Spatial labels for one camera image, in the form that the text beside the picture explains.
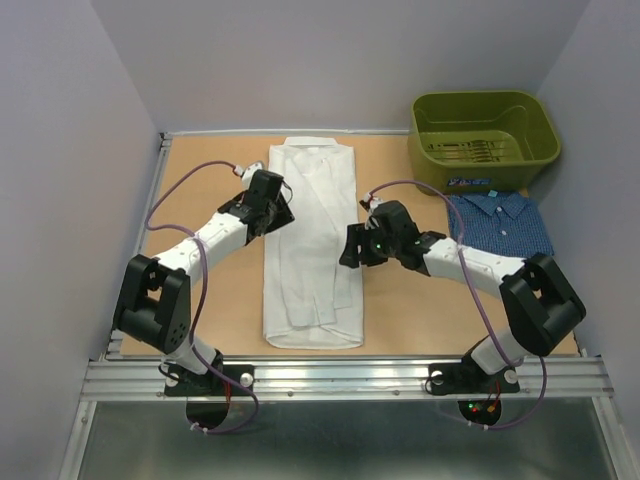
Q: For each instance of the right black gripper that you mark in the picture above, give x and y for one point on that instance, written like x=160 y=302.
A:
x=357 y=234

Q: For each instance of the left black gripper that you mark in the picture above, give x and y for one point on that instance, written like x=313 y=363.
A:
x=285 y=216

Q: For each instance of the white long sleeve shirt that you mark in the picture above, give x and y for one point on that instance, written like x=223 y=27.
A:
x=310 y=301

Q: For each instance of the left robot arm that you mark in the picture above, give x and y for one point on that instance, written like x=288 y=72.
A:
x=154 y=303

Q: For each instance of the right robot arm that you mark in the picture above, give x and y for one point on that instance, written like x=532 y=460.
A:
x=541 y=306

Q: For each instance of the green plastic tub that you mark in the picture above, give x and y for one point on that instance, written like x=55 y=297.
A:
x=477 y=141

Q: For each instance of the blue checked folded shirt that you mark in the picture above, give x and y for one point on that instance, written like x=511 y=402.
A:
x=504 y=223

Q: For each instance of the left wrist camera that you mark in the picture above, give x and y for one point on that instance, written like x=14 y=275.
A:
x=264 y=188

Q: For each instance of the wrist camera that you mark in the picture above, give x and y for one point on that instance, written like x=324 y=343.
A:
x=394 y=221
x=264 y=188

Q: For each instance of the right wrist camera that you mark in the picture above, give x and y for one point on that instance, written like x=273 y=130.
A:
x=394 y=221

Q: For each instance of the aluminium front rail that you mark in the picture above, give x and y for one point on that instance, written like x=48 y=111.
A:
x=334 y=378

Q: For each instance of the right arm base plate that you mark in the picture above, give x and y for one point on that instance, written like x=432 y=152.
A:
x=466 y=379

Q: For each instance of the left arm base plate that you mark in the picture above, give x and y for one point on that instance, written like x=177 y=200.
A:
x=181 y=383

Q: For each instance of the aluminium side rail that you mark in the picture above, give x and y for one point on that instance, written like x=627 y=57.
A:
x=113 y=351

